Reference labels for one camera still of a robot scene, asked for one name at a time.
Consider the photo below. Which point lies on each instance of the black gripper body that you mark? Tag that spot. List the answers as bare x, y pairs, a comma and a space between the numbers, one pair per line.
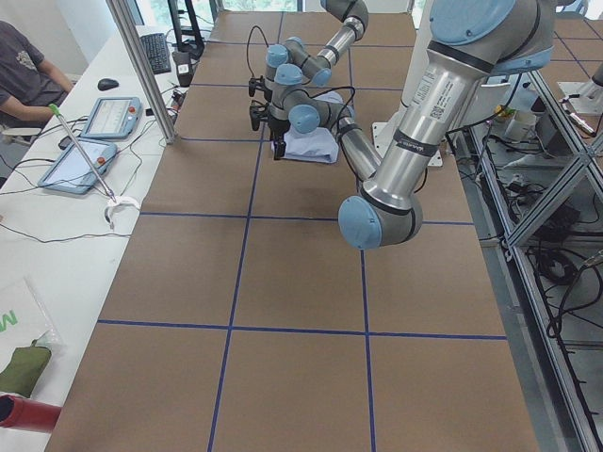
268, 93
277, 131

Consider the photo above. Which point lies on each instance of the light blue striped shirt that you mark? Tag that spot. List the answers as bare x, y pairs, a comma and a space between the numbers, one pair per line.
306, 140

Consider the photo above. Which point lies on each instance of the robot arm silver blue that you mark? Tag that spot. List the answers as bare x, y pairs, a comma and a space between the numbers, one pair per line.
290, 63
471, 40

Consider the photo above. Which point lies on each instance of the black box white label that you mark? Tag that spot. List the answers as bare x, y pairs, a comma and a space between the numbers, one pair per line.
183, 66

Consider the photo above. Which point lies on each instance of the black keyboard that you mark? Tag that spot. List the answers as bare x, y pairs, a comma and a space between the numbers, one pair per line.
157, 52

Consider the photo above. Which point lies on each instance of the far blue teach pendant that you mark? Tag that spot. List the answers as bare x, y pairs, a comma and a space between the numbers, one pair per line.
112, 118

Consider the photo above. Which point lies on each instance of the blue teach pendant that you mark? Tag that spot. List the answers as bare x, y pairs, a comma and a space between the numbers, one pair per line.
71, 173
112, 118

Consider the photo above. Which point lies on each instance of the black computer mouse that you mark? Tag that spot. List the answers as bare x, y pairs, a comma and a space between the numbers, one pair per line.
105, 84

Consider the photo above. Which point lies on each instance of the grabber stick green tip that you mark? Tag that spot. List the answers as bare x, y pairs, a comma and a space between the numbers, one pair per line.
114, 200

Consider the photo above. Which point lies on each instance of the near blue teach pendant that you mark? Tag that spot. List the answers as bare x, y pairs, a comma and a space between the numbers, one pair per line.
71, 173

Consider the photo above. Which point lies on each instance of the seated person grey shirt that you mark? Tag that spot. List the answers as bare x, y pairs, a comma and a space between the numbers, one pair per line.
29, 82

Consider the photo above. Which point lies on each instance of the green pouch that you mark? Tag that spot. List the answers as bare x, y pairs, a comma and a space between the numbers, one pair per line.
24, 370

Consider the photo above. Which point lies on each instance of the red cylinder bottle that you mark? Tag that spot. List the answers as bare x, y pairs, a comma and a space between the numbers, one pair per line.
26, 414

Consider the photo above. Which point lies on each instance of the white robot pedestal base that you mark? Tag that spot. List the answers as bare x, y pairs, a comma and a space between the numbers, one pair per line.
383, 134

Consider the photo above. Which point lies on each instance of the aluminium frame post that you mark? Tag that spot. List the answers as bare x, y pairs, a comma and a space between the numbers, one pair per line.
124, 21

